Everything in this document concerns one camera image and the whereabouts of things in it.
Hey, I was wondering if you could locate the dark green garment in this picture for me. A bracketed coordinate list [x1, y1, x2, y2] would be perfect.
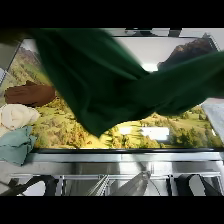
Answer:
[27, 28, 224, 138]

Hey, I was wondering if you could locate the brown garment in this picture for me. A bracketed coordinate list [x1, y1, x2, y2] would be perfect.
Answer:
[3, 80, 57, 108]

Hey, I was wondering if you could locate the light grey garment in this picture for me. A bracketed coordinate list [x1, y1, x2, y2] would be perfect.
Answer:
[201, 101, 224, 145]

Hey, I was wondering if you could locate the silver frame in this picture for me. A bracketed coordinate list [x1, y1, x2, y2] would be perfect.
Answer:
[0, 151, 224, 197]

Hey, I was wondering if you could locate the cream garment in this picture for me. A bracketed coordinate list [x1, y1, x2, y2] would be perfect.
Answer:
[0, 103, 41, 138]

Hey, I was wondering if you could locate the pale green garment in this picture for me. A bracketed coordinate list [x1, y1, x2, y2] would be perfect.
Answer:
[0, 125, 38, 167]

